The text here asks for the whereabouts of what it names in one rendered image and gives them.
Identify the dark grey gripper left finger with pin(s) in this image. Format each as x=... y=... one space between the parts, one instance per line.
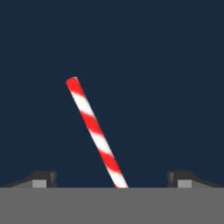
x=40 y=178

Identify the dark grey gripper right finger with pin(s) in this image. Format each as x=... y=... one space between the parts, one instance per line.
x=183 y=178

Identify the red and white striped straw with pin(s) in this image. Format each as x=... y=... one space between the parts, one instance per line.
x=96 y=131

